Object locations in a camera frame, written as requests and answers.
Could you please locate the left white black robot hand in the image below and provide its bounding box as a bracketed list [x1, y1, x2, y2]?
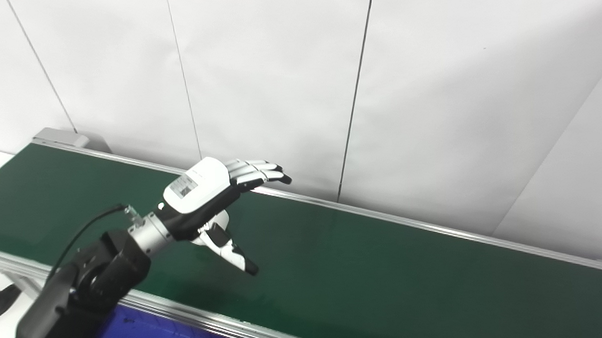
[156, 154, 296, 280]

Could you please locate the green conveyor belt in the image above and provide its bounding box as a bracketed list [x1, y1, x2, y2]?
[0, 120, 602, 338]
[0, 123, 602, 338]

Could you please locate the grey conveyor motor housing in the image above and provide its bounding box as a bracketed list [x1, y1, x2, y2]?
[31, 125, 112, 157]

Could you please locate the blue plastic bin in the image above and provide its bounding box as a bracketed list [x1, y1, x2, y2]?
[85, 299, 270, 338]

